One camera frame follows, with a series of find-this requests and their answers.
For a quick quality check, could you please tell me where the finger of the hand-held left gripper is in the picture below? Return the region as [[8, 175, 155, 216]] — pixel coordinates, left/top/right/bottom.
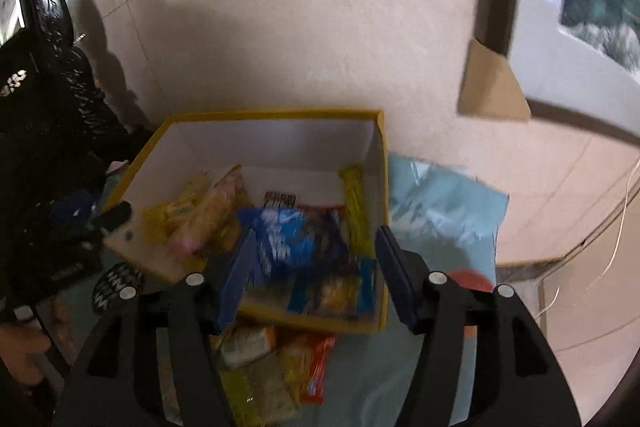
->
[[50, 189, 98, 228], [85, 202, 133, 240]]

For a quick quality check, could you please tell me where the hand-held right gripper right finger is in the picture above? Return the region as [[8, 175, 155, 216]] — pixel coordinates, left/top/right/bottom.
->
[[375, 224, 583, 427]]

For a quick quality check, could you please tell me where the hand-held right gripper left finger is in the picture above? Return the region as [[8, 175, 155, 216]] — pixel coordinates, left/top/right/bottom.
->
[[52, 229, 258, 427]]

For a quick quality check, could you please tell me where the yellow pastry packet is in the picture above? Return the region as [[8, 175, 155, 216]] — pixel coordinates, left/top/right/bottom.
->
[[141, 172, 211, 248]]

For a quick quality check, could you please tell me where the blue cookie packet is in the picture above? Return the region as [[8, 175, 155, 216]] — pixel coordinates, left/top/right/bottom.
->
[[237, 206, 351, 288]]

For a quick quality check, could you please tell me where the clear bread packet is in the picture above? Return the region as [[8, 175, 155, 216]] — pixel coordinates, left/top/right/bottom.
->
[[167, 164, 251, 258]]

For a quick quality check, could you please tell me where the yellow snack bar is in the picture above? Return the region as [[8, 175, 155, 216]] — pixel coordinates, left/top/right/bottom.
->
[[339, 164, 376, 258]]

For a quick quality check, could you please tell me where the brown chocolate packet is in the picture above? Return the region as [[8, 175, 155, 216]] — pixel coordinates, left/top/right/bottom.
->
[[263, 191, 299, 208]]

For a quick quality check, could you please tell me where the yellow cardboard box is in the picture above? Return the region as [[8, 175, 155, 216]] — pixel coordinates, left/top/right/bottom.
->
[[100, 108, 391, 334]]

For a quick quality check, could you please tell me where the person's left hand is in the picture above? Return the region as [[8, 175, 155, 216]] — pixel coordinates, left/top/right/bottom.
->
[[0, 297, 68, 388]]

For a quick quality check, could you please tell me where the red yellow apple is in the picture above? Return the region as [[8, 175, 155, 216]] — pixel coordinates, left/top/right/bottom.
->
[[447, 269, 496, 338]]

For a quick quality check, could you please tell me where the teal printed cloth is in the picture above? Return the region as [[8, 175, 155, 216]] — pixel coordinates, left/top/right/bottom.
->
[[60, 154, 511, 427]]

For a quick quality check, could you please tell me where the dark carved wooden screen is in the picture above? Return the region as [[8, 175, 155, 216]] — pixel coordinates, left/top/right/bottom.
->
[[0, 0, 156, 258]]

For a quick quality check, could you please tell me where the green snack packet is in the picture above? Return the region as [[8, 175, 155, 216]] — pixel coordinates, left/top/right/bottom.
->
[[220, 349, 301, 427]]

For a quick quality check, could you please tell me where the beige cabinet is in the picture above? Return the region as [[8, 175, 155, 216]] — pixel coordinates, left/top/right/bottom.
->
[[495, 187, 640, 427]]

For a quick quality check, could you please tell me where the white cable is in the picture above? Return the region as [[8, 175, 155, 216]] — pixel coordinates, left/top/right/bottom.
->
[[535, 157, 640, 318]]

